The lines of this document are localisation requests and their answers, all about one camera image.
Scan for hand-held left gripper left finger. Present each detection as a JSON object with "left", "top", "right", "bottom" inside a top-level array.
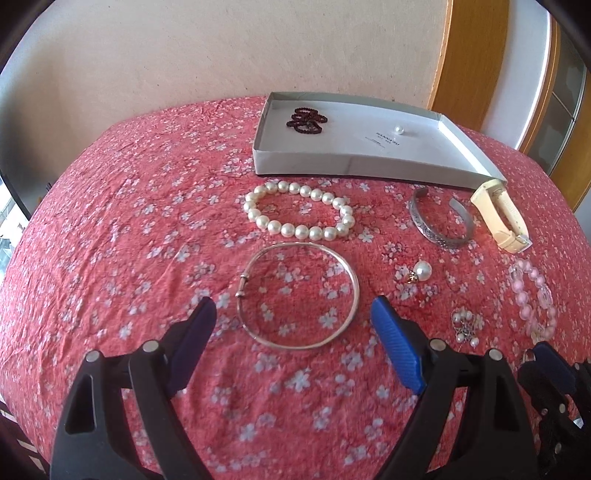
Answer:
[{"left": 50, "top": 296, "right": 218, "bottom": 480}]

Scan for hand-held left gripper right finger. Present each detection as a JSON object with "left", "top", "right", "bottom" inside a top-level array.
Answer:
[{"left": 372, "top": 295, "right": 541, "bottom": 480}]

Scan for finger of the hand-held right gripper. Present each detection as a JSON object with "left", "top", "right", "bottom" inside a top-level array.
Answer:
[
  {"left": 517, "top": 362, "right": 575, "bottom": 423},
  {"left": 526, "top": 342, "right": 591, "bottom": 394}
]

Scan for thin silver bangle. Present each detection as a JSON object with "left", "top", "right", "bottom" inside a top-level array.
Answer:
[{"left": 235, "top": 243, "right": 360, "bottom": 349}]

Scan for pearl cluster earrings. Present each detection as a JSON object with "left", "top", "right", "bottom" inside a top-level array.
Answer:
[{"left": 450, "top": 309, "right": 483, "bottom": 347}]

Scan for pink bead bracelet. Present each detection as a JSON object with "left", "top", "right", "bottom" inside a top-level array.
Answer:
[{"left": 509, "top": 258, "right": 559, "bottom": 342}]

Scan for pearl drop pendant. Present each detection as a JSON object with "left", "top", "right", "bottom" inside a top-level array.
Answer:
[{"left": 405, "top": 261, "right": 432, "bottom": 283}]

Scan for engraved silver cuff bracelet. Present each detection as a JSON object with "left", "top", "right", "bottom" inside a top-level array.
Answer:
[{"left": 409, "top": 187, "right": 474, "bottom": 250}]

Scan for cream wrist watch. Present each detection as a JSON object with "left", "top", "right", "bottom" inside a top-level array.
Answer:
[{"left": 471, "top": 179, "right": 532, "bottom": 254}]

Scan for white pearl bracelet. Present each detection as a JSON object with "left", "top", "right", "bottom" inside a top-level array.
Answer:
[{"left": 243, "top": 181, "right": 355, "bottom": 241}]

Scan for shallow white cardboard box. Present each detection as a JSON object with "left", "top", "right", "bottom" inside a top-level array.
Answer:
[{"left": 252, "top": 91, "right": 509, "bottom": 191}]

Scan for red floral tablecloth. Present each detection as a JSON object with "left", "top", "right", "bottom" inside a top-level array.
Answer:
[{"left": 0, "top": 95, "right": 591, "bottom": 480}]

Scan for window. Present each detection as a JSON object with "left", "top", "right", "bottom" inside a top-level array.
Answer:
[{"left": 0, "top": 164, "right": 33, "bottom": 278}]

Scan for wooden framed glass door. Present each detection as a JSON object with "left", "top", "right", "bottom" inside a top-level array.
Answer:
[{"left": 522, "top": 21, "right": 591, "bottom": 213}]

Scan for wooden door panel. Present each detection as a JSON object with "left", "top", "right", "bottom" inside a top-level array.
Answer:
[{"left": 427, "top": 0, "right": 511, "bottom": 134}]

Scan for dark red bead bracelet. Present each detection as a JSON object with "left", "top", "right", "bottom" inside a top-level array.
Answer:
[{"left": 286, "top": 106, "right": 328, "bottom": 137}]

